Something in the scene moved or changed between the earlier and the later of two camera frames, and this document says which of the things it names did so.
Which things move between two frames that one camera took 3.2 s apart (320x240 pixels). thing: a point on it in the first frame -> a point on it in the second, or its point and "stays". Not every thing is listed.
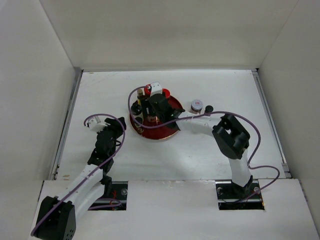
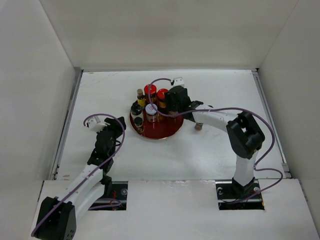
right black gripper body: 147,104 -> 170,105
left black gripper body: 116,131 stays
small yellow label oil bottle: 140,96 stays
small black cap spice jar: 140,128 stays
